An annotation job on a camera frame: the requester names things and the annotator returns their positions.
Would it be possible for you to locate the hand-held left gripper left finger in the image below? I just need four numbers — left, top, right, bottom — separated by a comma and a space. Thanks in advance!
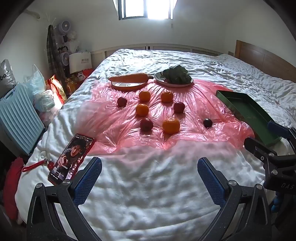
26, 157, 103, 241

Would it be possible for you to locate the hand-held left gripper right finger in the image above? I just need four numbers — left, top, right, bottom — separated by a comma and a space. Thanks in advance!
197, 157, 272, 241

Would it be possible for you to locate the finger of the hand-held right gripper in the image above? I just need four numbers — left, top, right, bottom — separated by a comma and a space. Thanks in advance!
267, 121, 296, 142
243, 137, 296, 177

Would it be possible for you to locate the green rectangular tray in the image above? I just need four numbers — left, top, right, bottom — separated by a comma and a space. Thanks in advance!
216, 90, 282, 147

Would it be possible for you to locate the orange tangerine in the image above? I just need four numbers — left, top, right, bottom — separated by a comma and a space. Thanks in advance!
139, 90, 151, 102
135, 103, 149, 117
162, 117, 180, 134
161, 90, 174, 103

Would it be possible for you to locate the smartphone in red case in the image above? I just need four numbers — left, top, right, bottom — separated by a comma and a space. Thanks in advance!
48, 133, 95, 186

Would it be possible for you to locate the wooden headboard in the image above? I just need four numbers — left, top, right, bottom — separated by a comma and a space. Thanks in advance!
234, 40, 296, 84

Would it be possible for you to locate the red cloth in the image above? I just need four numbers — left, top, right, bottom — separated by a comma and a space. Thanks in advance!
3, 158, 25, 220

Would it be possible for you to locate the pink plastic sheet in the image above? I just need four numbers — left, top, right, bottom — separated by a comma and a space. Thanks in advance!
80, 79, 255, 154

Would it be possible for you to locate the clear bag with white contents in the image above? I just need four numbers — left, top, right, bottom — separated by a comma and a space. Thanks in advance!
34, 90, 56, 112

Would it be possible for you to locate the light blue ribbed suitcase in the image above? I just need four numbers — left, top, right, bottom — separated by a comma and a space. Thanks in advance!
0, 83, 45, 155

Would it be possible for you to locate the orange snack bag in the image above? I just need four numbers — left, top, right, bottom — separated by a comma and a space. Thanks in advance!
46, 75, 67, 105

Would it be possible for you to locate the yellow oil bottle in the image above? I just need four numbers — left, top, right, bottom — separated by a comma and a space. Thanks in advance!
65, 77, 78, 96

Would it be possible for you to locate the orange carrot-shaped dish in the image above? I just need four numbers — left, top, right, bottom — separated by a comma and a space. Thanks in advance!
110, 79, 148, 91

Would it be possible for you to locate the white plate blue rim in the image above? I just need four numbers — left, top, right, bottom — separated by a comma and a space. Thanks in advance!
154, 71, 194, 88

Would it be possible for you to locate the green spinach bunch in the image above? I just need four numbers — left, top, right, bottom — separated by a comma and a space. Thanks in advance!
162, 65, 192, 84

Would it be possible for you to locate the orange carrot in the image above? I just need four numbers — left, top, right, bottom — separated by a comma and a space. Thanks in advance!
108, 73, 153, 83

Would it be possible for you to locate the translucent plastic bag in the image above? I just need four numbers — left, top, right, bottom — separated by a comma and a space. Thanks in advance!
23, 64, 47, 95

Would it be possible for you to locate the white cardboard box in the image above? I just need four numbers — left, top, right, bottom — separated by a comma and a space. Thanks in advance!
69, 51, 94, 74

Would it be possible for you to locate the small grey fan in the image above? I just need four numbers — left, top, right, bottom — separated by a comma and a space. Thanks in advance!
56, 20, 72, 35
58, 51, 70, 66

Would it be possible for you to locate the plaid scarf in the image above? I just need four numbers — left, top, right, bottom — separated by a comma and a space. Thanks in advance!
46, 24, 67, 98

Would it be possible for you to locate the grey printed bag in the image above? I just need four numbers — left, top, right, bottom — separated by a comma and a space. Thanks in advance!
0, 59, 18, 93

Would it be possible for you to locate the window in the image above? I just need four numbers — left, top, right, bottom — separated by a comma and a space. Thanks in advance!
112, 0, 178, 21

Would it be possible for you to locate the red phone lanyard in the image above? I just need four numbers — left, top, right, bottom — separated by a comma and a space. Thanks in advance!
22, 158, 54, 172

